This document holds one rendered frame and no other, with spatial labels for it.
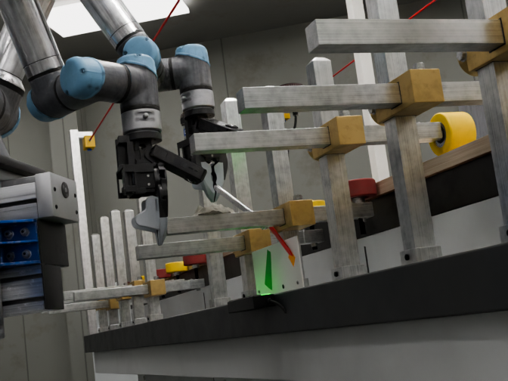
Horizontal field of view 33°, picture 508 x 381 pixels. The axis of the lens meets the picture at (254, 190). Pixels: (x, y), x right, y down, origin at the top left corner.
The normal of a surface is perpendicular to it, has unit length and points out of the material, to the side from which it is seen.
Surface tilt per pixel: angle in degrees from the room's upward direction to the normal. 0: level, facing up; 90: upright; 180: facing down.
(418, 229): 90
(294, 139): 90
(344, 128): 90
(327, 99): 90
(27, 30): 104
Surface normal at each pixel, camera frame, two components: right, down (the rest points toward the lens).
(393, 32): 0.33, -0.19
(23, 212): -0.19, -0.13
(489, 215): -0.94, 0.07
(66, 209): 0.97, -0.15
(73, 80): -0.69, -0.04
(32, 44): 0.10, 0.08
